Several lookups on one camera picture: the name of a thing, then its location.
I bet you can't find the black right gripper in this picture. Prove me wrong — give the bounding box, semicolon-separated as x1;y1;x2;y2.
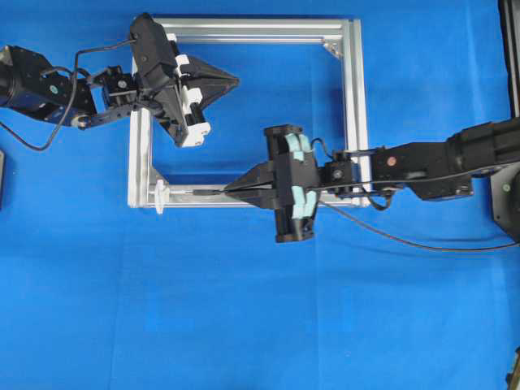
225;124;320;243

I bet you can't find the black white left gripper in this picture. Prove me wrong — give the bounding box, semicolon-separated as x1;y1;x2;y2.
137;34;240;148

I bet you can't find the black wire with plug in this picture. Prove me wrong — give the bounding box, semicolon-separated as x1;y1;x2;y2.
191;170;520;252

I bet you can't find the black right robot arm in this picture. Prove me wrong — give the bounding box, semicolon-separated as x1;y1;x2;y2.
223;119;519;243

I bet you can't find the dark block at left edge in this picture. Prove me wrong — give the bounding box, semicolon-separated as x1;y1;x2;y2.
0;150;6;209

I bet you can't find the dark object bottom right corner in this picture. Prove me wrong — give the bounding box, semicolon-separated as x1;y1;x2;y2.
505;347;520;390

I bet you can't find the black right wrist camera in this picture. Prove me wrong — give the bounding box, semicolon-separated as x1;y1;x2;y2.
279;133;319;220

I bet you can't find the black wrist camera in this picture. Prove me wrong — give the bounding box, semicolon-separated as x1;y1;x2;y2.
279;133;319;220
129;13;177;92

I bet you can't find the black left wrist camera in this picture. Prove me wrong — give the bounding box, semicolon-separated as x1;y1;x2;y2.
129;13;177;92

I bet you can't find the white string loop clip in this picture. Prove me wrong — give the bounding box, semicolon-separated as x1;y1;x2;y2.
154;180;170;215

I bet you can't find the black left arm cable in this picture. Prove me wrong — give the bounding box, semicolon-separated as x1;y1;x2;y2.
0;37;137;152

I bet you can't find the silver aluminium extrusion frame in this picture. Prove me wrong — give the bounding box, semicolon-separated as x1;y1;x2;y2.
128;16;368;209

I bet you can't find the black rail at right edge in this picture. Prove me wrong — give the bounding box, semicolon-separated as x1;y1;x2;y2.
498;0;519;118

